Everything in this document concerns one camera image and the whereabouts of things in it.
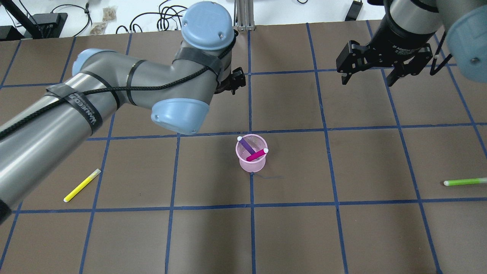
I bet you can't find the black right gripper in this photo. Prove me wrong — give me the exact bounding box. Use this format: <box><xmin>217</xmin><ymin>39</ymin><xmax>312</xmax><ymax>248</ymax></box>
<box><xmin>336</xmin><ymin>15</ymin><xmax>434</xmax><ymax>87</ymax></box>

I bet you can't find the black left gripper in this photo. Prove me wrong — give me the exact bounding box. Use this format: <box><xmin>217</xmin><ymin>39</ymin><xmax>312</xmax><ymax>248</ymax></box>
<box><xmin>215</xmin><ymin>67</ymin><xmax>246</xmax><ymax>96</ymax></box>

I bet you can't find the purple highlighter pen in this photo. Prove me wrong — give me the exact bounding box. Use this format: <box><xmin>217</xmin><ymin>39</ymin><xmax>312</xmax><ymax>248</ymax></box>
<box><xmin>237</xmin><ymin>136</ymin><xmax>256</xmax><ymax>155</ymax></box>

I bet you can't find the pink highlighter pen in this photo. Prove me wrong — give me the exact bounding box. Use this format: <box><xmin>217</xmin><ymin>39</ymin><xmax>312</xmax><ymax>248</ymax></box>
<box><xmin>246</xmin><ymin>148</ymin><xmax>269</xmax><ymax>162</ymax></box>

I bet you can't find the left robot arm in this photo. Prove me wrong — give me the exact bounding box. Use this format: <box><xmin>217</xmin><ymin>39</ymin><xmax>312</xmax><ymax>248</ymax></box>
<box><xmin>0</xmin><ymin>1</ymin><xmax>246</xmax><ymax>222</ymax></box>

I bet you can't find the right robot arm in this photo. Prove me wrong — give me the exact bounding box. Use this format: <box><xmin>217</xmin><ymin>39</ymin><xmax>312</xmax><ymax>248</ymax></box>
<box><xmin>336</xmin><ymin>0</ymin><xmax>487</xmax><ymax>86</ymax></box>

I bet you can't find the pink mesh pen cup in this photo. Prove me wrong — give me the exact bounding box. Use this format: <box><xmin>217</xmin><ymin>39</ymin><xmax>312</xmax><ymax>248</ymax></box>
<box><xmin>235</xmin><ymin>134</ymin><xmax>269</xmax><ymax>173</ymax></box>

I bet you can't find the green highlighter pen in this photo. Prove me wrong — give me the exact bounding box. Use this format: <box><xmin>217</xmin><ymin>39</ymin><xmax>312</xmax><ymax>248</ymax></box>
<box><xmin>443</xmin><ymin>177</ymin><xmax>487</xmax><ymax>186</ymax></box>

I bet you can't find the snack bag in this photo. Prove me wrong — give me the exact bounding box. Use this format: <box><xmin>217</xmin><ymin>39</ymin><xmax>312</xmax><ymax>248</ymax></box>
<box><xmin>90</xmin><ymin>21</ymin><xmax>108</xmax><ymax>36</ymax></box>
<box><xmin>102</xmin><ymin>6</ymin><xmax>117</xmax><ymax>22</ymax></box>

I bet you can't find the yellow highlighter pen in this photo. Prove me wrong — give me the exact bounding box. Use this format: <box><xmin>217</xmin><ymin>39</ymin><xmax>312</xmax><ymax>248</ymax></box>
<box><xmin>63</xmin><ymin>169</ymin><xmax>102</xmax><ymax>203</ymax></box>

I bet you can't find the black device on desk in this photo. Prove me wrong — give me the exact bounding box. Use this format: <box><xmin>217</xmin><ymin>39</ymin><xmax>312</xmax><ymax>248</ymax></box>
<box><xmin>29</xmin><ymin>13</ymin><xmax>68</xmax><ymax>38</ymax></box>

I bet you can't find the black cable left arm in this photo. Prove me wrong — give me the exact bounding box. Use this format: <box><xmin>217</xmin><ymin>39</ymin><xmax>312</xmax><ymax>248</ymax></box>
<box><xmin>0</xmin><ymin>38</ymin><xmax>236</xmax><ymax>141</ymax></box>

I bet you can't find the aluminium frame post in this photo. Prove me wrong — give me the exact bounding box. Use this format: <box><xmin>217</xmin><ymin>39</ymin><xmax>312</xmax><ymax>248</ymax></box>
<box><xmin>234</xmin><ymin>0</ymin><xmax>255</xmax><ymax>32</ymax></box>

